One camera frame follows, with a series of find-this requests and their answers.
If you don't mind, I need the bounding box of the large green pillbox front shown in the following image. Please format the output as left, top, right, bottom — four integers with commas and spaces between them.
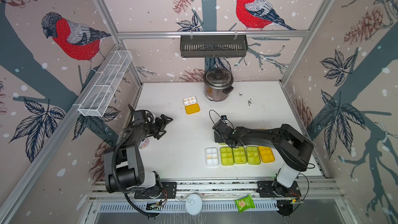
232, 146, 247, 164

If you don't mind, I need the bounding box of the clear white pillbox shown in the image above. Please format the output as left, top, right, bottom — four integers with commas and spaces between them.
205, 147, 219, 167

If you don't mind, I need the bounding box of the yellow pillbox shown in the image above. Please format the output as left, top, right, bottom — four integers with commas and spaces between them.
183, 96, 200, 115
258, 146, 275, 163

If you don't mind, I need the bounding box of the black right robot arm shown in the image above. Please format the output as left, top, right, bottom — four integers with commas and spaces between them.
212, 120, 314, 189

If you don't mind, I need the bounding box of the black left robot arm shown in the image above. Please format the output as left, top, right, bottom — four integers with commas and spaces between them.
103, 110, 173, 194

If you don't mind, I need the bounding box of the small white cup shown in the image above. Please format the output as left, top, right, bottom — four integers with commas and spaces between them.
139, 139, 150, 149

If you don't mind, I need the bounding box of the silver rice cooker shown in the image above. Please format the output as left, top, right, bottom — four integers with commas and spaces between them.
203, 68, 234, 102

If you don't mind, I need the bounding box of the green snack packet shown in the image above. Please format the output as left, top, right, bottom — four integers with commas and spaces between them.
234, 195, 256, 213

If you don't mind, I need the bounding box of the white round lid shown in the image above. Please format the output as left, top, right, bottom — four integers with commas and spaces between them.
185, 194, 203, 216

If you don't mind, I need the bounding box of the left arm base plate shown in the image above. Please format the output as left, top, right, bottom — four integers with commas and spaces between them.
134, 181, 177, 200

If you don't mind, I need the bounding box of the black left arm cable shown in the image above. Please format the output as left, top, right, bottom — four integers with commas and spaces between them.
111, 104, 162, 219

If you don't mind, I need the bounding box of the white wire mesh shelf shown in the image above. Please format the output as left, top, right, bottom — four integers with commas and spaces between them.
78, 50, 132, 117

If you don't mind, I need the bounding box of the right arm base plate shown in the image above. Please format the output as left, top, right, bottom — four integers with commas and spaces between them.
257, 180, 302, 198

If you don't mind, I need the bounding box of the black hanging wire basket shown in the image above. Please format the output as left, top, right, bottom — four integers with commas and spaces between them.
180, 35, 248, 58

